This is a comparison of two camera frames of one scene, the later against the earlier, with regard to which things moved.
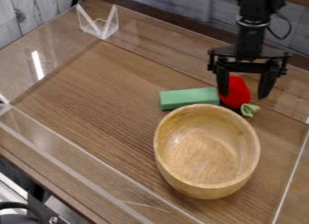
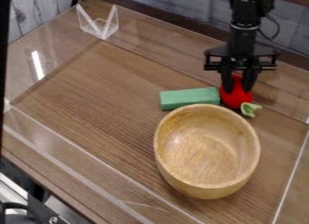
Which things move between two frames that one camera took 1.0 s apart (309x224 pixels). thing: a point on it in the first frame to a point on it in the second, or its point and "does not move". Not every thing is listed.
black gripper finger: x=265 y=84 to x=249 y=78
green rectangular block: x=171 y=98 does not move
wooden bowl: x=206 y=150 does not move
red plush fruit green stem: x=238 y=97 does not move
